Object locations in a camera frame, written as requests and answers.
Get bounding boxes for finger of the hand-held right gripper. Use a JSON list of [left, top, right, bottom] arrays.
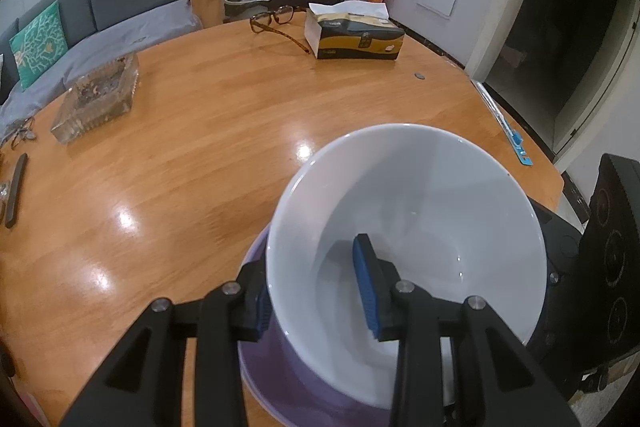
[[525, 197, 584, 349]]

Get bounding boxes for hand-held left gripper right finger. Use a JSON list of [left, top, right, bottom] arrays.
[[352, 233, 581, 427]]

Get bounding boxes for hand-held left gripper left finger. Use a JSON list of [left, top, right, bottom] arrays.
[[59, 259, 273, 427]]

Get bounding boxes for purple plate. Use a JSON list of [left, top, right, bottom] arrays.
[[237, 227, 401, 427]]

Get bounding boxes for large white bowl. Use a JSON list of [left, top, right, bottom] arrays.
[[266, 123, 546, 410]]

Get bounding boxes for clear strip with blue end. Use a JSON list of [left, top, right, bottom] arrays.
[[470, 79, 533, 168]]

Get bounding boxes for black and gold tissue box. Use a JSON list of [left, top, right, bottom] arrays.
[[304, 1, 406, 61]]

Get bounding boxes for glass ashtray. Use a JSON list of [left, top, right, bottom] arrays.
[[51, 53, 140, 144]]

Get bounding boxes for tortoiseshell eyeglasses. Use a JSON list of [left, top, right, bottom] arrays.
[[250, 5, 312, 55]]

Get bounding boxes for black remote control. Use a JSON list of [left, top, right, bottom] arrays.
[[5, 153, 28, 228]]

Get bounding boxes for grey trash bin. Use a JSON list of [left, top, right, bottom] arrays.
[[223, 0, 273, 24]]

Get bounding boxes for thin metal eyeglasses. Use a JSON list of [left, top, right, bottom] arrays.
[[0, 117, 37, 150]]

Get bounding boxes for teal patterned cushion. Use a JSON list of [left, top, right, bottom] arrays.
[[9, 0, 68, 90]]

